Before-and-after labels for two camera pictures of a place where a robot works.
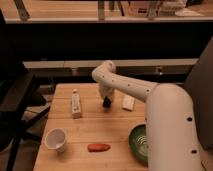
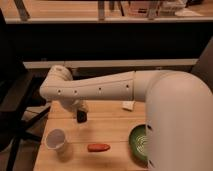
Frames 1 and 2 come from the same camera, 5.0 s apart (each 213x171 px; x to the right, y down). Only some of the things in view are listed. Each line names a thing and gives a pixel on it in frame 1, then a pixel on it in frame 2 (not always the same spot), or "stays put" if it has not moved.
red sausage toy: x=98 y=147 stays put
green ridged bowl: x=138 y=144 stays put
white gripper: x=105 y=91 → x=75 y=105
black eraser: x=106 y=102 → x=81 y=116
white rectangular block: x=128 y=103 stays put
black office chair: x=21 y=100 stays put
